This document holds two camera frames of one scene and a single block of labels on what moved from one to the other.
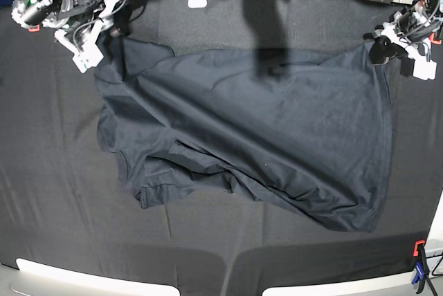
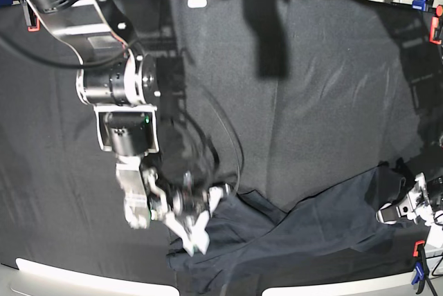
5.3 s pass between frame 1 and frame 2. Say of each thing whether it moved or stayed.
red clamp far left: stayed
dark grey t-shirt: moved
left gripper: moved
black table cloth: stayed
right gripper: moved
